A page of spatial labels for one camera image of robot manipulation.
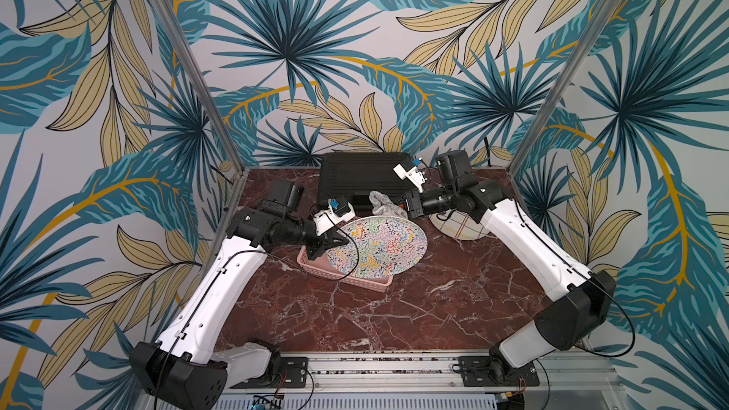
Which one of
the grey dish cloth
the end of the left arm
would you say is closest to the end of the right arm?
the grey dish cloth

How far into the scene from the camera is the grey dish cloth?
2.06 feet

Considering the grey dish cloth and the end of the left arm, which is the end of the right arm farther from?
the end of the left arm
